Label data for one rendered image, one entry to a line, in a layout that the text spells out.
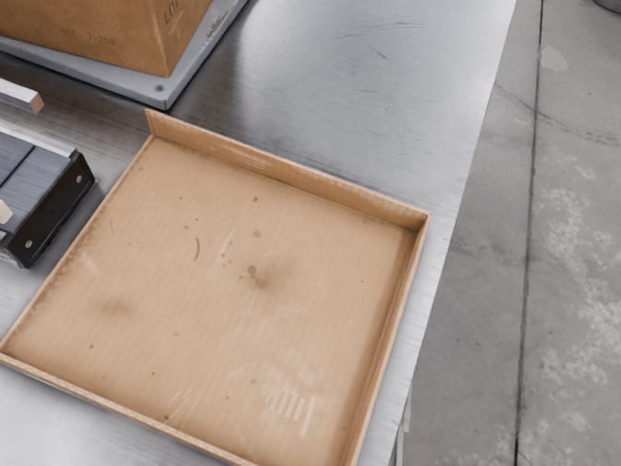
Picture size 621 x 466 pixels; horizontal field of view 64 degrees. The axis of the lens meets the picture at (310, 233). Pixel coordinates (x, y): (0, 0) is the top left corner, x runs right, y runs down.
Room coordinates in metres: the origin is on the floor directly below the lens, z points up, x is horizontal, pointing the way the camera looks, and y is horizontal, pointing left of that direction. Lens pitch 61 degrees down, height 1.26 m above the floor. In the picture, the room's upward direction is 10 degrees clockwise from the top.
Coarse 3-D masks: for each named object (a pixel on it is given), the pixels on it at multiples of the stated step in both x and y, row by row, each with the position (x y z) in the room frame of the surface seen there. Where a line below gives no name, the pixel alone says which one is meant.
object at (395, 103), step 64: (256, 0) 0.57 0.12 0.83; (320, 0) 0.59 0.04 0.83; (384, 0) 0.62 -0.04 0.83; (448, 0) 0.64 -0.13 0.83; (512, 0) 0.67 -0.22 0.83; (0, 64) 0.38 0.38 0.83; (256, 64) 0.45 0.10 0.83; (320, 64) 0.47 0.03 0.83; (384, 64) 0.49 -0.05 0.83; (448, 64) 0.51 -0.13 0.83; (64, 128) 0.31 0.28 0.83; (128, 128) 0.33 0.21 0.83; (256, 128) 0.36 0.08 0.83; (320, 128) 0.37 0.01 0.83; (384, 128) 0.39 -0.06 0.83; (448, 128) 0.41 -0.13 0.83; (384, 192) 0.30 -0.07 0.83; (448, 192) 0.32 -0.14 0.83; (0, 320) 0.10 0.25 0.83; (0, 384) 0.05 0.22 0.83; (384, 384) 0.11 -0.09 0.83; (0, 448) 0.01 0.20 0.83; (64, 448) 0.01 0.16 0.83; (128, 448) 0.02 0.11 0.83; (192, 448) 0.03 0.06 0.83; (384, 448) 0.06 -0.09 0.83
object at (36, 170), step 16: (0, 144) 0.24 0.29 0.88; (16, 144) 0.25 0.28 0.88; (32, 144) 0.25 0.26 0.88; (0, 160) 0.23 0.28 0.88; (16, 160) 0.23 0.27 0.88; (32, 160) 0.23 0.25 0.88; (48, 160) 0.24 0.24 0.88; (64, 160) 0.24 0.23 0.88; (0, 176) 0.21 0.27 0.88; (16, 176) 0.21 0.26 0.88; (32, 176) 0.22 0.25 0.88; (48, 176) 0.22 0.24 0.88; (0, 192) 0.20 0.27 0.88; (16, 192) 0.20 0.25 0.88; (32, 192) 0.20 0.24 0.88; (48, 192) 0.21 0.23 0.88; (16, 208) 0.18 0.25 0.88; (32, 208) 0.19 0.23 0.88; (0, 224) 0.17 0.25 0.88; (16, 224) 0.17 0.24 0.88
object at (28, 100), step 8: (0, 80) 0.25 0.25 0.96; (0, 88) 0.24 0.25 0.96; (8, 88) 0.24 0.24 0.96; (16, 88) 0.24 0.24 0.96; (24, 88) 0.24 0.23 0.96; (0, 96) 0.24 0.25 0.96; (8, 96) 0.23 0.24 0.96; (16, 96) 0.23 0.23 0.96; (24, 96) 0.24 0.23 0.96; (32, 96) 0.24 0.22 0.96; (40, 96) 0.24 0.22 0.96; (16, 104) 0.23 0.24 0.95; (24, 104) 0.23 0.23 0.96; (32, 104) 0.23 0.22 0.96; (40, 104) 0.24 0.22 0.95; (32, 112) 0.23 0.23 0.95
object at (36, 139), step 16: (0, 128) 0.26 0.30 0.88; (16, 128) 0.27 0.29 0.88; (48, 144) 0.25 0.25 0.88; (64, 144) 0.26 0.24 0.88; (80, 160) 0.25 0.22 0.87; (64, 176) 0.23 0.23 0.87; (80, 176) 0.24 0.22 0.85; (64, 192) 0.22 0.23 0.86; (80, 192) 0.23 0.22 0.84; (48, 208) 0.20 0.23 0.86; (64, 208) 0.21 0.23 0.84; (32, 224) 0.18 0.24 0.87; (48, 224) 0.19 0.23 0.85; (0, 240) 0.15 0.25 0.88; (16, 240) 0.16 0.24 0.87; (32, 240) 0.17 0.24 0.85; (48, 240) 0.18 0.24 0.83; (0, 256) 0.15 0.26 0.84; (16, 256) 0.15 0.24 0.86; (32, 256) 0.16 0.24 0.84
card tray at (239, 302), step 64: (192, 128) 0.31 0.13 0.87; (128, 192) 0.24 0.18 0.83; (192, 192) 0.26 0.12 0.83; (256, 192) 0.27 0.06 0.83; (320, 192) 0.28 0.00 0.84; (64, 256) 0.17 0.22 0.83; (128, 256) 0.18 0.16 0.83; (192, 256) 0.19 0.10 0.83; (256, 256) 0.20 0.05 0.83; (320, 256) 0.21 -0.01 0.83; (384, 256) 0.23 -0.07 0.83; (64, 320) 0.11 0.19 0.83; (128, 320) 0.12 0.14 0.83; (192, 320) 0.13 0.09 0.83; (256, 320) 0.14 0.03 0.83; (320, 320) 0.15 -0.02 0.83; (384, 320) 0.16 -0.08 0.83; (64, 384) 0.05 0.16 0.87; (128, 384) 0.07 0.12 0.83; (192, 384) 0.08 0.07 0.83; (256, 384) 0.09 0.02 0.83; (320, 384) 0.10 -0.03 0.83; (256, 448) 0.04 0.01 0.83; (320, 448) 0.05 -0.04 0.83
